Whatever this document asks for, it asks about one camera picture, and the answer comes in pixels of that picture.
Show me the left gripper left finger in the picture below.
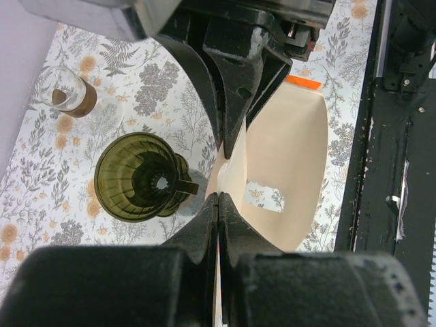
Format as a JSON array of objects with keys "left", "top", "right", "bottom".
[{"left": 1, "top": 193, "right": 218, "bottom": 326}]

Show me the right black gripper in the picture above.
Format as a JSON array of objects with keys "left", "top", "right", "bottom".
[{"left": 136, "top": 1, "right": 335, "bottom": 158}]

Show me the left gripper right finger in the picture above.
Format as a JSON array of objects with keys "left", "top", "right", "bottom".
[{"left": 218, "top": 193, "right": 428, "bottom": 326}]

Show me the orange coffee filter box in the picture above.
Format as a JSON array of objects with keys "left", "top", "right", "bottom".
[{"left": 204, "top": 75, "right": 330, "bottom": 327}]

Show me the small glass beaker brown band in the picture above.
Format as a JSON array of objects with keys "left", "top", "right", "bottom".
[{"left": 39, "top": 66, "right": 97, "bottom": 119}]

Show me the green glass coffee dripper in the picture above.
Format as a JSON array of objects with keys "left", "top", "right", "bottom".
[{"left": 94, "top": 132, "right": 199, "bottom": 223}]

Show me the floral patterned table mat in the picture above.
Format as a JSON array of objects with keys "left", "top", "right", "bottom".
[{"left": 1, "top": 1, "right": 376, "bottom": 290}]

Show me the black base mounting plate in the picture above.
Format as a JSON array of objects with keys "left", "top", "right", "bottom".
[{"left": 335, "top": 79, "right": 435, "bottom": 309}]

